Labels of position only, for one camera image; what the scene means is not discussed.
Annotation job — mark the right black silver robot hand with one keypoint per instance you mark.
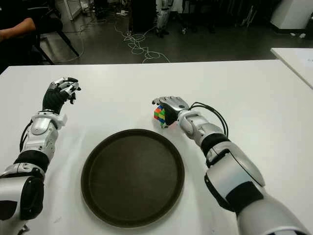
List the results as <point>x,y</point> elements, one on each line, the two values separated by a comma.
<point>176,105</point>

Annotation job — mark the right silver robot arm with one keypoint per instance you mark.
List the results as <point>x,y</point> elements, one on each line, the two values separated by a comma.
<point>234,169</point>

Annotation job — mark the silver humanoid robot legs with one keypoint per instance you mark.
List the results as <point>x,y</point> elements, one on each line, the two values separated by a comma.
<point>162,17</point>

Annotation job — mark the small white floor object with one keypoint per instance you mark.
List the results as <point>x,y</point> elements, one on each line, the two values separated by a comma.
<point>302,35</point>

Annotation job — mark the white glass-front cabinet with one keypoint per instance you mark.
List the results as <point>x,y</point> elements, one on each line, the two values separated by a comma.
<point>69,8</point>

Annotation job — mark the round dark brown plate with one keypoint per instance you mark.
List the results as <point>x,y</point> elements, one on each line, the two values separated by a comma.
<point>133,178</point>

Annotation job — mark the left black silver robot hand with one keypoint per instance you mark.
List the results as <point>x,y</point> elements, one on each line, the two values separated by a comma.
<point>52,99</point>

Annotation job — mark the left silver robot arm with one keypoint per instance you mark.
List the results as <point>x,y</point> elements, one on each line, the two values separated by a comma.
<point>39,137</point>

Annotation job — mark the white power strip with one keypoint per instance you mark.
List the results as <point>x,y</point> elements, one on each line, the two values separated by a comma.
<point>122,13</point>

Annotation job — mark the black cabinet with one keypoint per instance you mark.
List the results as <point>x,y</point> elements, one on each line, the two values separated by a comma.
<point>143,14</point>

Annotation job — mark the white side table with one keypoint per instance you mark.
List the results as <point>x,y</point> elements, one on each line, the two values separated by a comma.
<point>293,61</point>

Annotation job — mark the black chair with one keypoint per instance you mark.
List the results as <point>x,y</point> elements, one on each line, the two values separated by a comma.
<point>51,24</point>

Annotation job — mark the white slanted cabinet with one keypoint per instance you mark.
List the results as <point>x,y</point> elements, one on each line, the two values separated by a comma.
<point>291,14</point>

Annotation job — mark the seated person in black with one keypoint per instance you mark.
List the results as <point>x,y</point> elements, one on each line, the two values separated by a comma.
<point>14,29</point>

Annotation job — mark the multicoloured Rubik's cube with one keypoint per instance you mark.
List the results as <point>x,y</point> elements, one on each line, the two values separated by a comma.
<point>159,115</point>

